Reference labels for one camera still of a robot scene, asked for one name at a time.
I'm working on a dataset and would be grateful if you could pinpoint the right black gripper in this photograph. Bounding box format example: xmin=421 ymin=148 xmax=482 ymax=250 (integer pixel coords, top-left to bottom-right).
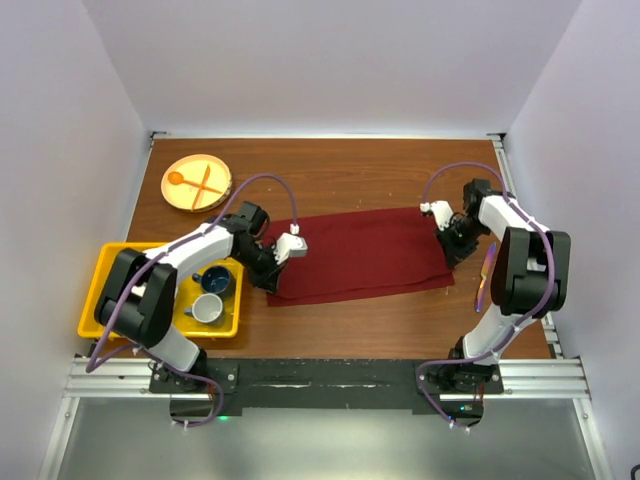
xmin=433 ymin=218 xmax=489 ymax=269

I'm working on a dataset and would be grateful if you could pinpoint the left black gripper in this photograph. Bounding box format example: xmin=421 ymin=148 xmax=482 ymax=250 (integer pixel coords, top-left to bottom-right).
xmin=232 ymin=241 xmax=288 ymax=293

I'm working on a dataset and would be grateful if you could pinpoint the dark red cloth napkin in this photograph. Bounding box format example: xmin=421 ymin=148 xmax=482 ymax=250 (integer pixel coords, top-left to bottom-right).
xmin=266 ymin=208 xmax=454 ymax=307

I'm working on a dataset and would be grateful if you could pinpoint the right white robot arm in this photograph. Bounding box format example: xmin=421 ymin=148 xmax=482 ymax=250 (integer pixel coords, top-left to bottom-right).
xmin=418 ymin=179 xmax=571 ymax=393

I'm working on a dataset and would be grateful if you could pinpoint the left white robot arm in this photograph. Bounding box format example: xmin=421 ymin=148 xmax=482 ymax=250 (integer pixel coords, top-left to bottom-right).
xmin=86 ymin=202 xmax=307 ymax=392

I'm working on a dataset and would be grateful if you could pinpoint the dark blue mug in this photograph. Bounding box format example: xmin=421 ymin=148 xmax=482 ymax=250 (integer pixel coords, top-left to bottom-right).
xmin=191 ymin=265 xmax=236 ymax=300

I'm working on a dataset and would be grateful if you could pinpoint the yellow plastic bin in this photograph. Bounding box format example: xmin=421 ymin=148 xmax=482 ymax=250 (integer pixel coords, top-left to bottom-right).
xmin=77 ymin=242 xmax=245 ymax=339

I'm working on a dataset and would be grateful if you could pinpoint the grey white mug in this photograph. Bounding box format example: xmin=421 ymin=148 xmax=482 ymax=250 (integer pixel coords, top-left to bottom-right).
xmin=184 ymin=293 xmax=225 ymax=325

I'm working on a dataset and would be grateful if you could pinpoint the orange round plate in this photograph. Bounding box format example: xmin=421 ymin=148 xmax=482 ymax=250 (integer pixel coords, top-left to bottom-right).
xmin=160 ymin=154 xmax=232 ymax=212

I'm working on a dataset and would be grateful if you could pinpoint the orange plastic fork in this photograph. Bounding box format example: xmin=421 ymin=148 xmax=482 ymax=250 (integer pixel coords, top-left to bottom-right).
xmin=191 ymin=164 xmax=211 ymax=211

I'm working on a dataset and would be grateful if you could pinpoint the orange plastic spoon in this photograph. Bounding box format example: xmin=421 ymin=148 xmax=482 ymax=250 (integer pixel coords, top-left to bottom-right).
xmin=167 ymin=171 xmax=221 ymax=194

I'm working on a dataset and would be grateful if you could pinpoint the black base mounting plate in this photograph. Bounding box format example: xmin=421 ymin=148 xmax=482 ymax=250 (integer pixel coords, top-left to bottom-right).
xmin=149 ymin=358 xmax=504 ymax=420

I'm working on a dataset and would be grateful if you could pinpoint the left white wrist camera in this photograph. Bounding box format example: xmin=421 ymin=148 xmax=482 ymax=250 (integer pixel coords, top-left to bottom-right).
xmin=273 ymin=223 xmax=308 ymax=265

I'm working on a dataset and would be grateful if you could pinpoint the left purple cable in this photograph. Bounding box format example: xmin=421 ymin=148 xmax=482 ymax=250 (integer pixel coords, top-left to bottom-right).
xmin=84 ymin=172 xmax=301 ymax=429

